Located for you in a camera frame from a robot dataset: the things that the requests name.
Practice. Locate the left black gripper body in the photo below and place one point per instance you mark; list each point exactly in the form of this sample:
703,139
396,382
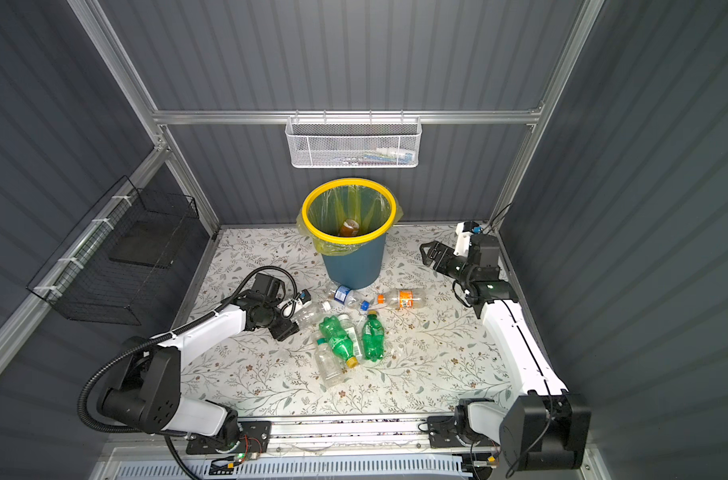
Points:
279,326

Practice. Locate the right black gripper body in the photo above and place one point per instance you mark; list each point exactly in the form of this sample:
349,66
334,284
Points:
452,265

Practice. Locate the large clear crushed bottle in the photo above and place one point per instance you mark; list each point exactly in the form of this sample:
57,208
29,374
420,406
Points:
312,313

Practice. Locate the green bottle yellow cap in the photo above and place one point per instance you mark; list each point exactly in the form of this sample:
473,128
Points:
340,342

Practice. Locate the clear bottle orange label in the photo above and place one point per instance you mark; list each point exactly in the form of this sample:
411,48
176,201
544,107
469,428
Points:
400,299

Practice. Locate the clear bottle blue label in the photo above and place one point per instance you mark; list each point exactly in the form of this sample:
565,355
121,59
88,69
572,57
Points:
343,296

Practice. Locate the clear bottle green label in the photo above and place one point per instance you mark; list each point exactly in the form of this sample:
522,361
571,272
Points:
331,368

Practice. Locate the brown tea bottle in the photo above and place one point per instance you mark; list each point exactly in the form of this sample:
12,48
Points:
350,228

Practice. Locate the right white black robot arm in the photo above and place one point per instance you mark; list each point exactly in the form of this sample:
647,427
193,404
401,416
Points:
547,426

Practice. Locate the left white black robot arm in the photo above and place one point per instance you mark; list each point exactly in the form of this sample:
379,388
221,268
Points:
142,387

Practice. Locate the yellow-green bin liner bag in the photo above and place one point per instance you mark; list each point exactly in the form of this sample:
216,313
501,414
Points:
325,209

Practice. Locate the blue bin yellow rim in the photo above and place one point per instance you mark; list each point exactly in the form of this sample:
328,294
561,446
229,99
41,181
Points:
359,269

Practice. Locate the small green bottle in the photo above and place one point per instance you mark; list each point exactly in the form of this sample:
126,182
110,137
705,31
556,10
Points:
373,337

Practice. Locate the blue tube in basket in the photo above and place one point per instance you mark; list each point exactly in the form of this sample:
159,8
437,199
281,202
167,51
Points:
376,160

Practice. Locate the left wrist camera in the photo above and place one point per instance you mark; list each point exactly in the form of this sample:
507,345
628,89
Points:
298,302

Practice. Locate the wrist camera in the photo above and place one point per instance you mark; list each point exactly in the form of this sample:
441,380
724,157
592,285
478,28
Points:
298,302
465,230

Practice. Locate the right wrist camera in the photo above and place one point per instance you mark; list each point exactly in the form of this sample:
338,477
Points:
465,230

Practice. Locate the black wire mesh basket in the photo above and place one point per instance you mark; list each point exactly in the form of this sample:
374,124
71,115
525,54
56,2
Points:
113,271

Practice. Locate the white wire mesh basket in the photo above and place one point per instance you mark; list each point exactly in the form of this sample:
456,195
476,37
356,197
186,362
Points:
313,145

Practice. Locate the aluminium rail base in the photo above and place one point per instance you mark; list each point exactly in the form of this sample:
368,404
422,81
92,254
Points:
377,446

